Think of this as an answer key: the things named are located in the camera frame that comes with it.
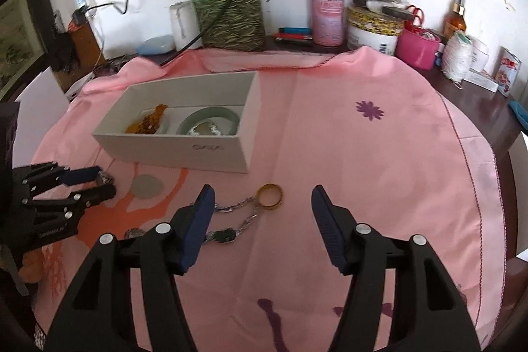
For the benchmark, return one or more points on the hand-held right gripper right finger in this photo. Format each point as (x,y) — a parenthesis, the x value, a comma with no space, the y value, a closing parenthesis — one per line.
(328,228)

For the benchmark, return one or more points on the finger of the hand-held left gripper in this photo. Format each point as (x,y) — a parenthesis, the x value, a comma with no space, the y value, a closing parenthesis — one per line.
(95,194)
(82,174)

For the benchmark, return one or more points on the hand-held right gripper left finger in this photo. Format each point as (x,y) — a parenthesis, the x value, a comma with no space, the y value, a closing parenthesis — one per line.
(198,228)

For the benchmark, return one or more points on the pale green jade disc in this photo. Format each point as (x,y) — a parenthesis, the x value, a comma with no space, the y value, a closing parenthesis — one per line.
(145,187)

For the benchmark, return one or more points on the white cardboard box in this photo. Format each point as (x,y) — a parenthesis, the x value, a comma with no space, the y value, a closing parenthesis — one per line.
(173,154)

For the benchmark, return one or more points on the gourd-shaped pendant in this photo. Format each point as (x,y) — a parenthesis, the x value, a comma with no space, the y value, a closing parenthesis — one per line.
(204,129)

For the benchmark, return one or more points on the green jade bangle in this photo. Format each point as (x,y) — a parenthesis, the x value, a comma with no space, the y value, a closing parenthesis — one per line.
(189,119)

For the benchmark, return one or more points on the pink printed cloth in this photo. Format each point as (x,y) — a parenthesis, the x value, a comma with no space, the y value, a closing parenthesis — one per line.
(350,170)

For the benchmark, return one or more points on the white paper board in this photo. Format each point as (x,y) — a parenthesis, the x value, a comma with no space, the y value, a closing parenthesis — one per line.
(41,108)

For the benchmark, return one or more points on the black fuzzy duster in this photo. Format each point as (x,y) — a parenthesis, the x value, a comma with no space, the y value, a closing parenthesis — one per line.
(62,47)

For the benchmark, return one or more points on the brown cardboard box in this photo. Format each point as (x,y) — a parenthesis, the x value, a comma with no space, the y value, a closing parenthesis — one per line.
(86,44)

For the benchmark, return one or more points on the framed picture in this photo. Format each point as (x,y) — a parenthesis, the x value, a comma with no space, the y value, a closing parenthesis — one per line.
(18,42)

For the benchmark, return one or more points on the blue soap case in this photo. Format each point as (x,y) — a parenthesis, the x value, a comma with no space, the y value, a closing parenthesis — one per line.
(156,45)

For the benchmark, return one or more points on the white cylindrical cup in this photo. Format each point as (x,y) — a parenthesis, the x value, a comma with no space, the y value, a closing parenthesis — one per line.
(183,24)

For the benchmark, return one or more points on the white plastic tub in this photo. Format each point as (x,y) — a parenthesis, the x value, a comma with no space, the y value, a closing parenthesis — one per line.
(369,42)

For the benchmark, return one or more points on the pink plastic basket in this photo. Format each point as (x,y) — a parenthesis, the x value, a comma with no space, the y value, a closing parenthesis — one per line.
(416,51)

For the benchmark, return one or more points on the pink pen holder can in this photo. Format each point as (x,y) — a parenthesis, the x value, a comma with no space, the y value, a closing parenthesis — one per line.
(327,18)

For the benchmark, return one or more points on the yellow patterned tin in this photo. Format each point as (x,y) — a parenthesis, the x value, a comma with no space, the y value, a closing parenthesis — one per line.
(373,22)

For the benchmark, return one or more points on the flat small white box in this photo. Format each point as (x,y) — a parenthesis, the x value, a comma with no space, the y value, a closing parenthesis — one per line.
(480,80)

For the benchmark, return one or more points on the green glass jar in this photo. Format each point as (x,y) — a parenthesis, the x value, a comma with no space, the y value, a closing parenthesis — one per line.
(239,18)

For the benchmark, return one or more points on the white thread spool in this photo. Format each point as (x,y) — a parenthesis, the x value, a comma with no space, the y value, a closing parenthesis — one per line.
(457,57)

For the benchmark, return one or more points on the blue cloth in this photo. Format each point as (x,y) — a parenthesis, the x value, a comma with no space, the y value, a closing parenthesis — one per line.
(520,113)

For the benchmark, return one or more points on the small white jar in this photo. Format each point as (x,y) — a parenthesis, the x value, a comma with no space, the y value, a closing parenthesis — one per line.
(480,55)

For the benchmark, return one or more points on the red and white can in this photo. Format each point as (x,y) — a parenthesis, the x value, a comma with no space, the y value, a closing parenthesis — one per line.
(509,69)

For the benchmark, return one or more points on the amber glass bottle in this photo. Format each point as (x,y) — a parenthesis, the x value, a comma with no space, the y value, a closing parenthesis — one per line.
(456,20)

